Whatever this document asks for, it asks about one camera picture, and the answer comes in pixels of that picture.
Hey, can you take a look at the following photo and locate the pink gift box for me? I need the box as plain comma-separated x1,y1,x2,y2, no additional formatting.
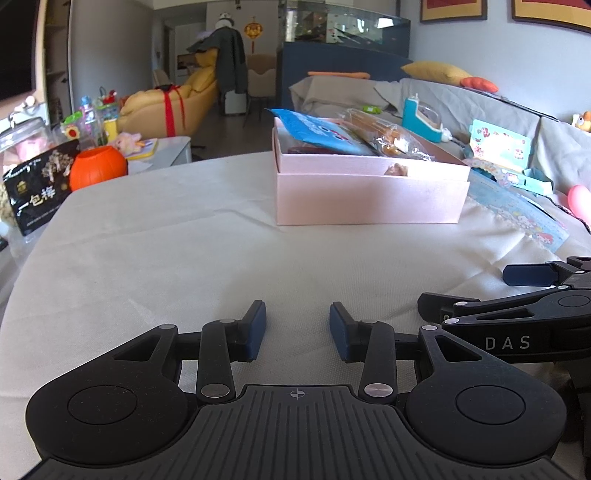
271,115,471,175

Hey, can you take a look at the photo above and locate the orange carrot pillow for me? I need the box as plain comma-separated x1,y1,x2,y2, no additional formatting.
307,71,371,80

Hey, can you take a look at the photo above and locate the dark coat on rack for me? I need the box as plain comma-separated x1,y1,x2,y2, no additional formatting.
187,25,249,95

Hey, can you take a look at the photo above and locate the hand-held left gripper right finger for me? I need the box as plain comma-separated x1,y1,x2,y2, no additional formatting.
329,301,507,403

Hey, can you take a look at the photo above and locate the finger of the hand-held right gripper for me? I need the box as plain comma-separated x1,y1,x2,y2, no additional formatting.
502,256,591,288
417,287,591,326

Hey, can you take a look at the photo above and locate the glass fish tank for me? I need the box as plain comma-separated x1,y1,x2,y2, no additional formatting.
278,0,411,58

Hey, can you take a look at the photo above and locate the beige chair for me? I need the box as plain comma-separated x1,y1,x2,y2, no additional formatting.
245,54,278,125

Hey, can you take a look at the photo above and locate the white coffee table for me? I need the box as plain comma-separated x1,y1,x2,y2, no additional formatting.
124,136,192,175

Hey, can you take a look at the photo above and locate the orange cushion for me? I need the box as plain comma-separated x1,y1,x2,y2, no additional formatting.
461,76,499,93

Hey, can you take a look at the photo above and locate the blue toy machine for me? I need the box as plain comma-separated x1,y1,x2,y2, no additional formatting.
401,92,453,144

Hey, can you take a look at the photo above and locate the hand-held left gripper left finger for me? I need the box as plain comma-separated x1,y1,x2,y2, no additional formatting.
108,300,267,403

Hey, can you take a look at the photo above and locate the orange pumpkin bucket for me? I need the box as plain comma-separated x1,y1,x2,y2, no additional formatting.
69,145,129,192

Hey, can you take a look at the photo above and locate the blue snack packet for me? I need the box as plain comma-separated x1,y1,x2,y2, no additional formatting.
269,108,375,157

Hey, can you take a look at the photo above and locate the pink toy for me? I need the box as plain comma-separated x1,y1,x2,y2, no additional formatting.
567,185,591,227

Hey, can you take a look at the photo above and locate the yellow sofa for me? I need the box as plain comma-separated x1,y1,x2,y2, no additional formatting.
115,46,220,139

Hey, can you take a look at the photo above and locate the pink plush bunny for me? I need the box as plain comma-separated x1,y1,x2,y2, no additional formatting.
113,131,144,155

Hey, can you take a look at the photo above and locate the blue cartoon card package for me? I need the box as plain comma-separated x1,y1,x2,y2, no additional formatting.
466,171,571,254

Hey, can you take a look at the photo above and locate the red ribbon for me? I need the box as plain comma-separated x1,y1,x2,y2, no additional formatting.
154,84,190,137

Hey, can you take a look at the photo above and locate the cartoon toy box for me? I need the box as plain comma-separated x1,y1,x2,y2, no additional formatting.
462,119,555,195

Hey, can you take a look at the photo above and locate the dark blue cabinet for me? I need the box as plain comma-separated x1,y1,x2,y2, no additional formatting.
276,41,414,112

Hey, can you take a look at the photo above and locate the yellow cushion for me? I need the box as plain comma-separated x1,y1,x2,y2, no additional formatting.
401,61,474,86

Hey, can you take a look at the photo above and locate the framed wall picture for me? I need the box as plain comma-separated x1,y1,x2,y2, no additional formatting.
419,0,489,24
510,0,591,35

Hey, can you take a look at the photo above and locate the yellow book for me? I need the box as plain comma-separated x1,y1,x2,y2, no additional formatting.
124,138,160,161

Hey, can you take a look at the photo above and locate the clear long cracker packet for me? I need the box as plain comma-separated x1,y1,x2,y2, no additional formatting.
342,108,437,162

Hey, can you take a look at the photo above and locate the pink cardboard box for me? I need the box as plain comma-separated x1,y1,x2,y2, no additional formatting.
272,129,471,227

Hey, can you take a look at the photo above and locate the black television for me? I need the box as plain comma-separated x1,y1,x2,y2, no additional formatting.
0,0,47,102

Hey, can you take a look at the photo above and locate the black printed snack bag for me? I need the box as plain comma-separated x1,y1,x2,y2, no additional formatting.
2,140,81,237

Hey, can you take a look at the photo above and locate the pink blue water bottle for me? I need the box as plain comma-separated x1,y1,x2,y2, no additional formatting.
78,95,100,148

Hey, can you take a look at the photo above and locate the red hanging knot ornament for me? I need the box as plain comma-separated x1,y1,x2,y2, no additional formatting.
243,16,262,54

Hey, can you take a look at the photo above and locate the white storage box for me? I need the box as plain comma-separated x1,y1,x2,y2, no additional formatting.
223,91,250,117

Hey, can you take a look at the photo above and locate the green red toy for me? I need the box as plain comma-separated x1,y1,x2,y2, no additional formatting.
95,88,121,116

